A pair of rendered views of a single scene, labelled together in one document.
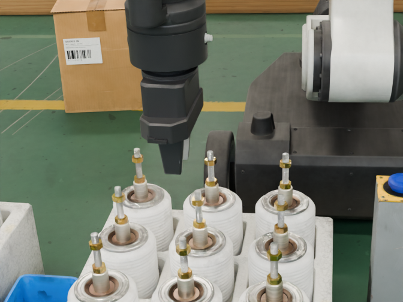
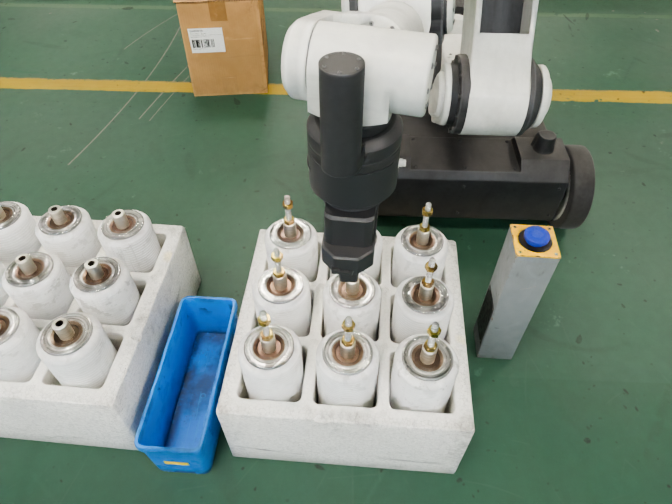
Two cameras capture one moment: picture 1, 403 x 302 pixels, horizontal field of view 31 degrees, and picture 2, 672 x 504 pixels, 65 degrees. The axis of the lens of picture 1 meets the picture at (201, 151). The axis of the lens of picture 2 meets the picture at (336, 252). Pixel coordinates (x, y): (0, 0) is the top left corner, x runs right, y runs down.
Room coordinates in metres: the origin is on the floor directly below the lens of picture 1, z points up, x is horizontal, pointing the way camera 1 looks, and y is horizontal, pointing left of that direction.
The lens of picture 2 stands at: (0.38, 0.09, 0.93)
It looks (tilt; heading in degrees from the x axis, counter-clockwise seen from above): 48 degrees down; 354
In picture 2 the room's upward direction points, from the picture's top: straight up
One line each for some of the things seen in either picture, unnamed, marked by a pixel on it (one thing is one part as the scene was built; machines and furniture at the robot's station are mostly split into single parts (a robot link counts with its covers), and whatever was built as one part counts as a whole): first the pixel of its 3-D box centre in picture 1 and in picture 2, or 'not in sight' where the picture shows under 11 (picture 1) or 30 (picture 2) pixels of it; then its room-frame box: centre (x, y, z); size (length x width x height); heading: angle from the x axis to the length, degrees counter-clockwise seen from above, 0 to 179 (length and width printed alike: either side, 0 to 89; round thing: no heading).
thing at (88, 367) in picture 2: not in sight; (87, 364); (0.86, 0.45, 0.16); 0.10 x 0.10 x 0.18
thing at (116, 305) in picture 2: not in sight; (114, 306); (0.98, 0.43, 0.16); 0.10 x 0.10 x 0.18
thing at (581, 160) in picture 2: not in sight; (566, 187); (1.27, -0.56, 0.10); 0.20 x 0.05 x 0.20; 171
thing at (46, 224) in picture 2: not in sight; (60, 220); (1.12, 0.52, 0.25); 0.08 x 0.08 x 0.01
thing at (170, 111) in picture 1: (172, 72); (354, 192); (0.78, 0.03, 0.57); 0.13 x 0.10 x 0.12; 167
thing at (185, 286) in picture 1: (185, 285); (347, 347); (0.78, 0.03, 0.26); 0.02 x 0.02 x 0.03
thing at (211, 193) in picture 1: (211, 193); not in sight; (1.02, -0.01, 0.26); 0.02 x 0.02 x 0.03
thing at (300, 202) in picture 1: (285, 202); (422, 240); (1.00, -0.13, 0.25); 0.08 x 0.08 x 0.01
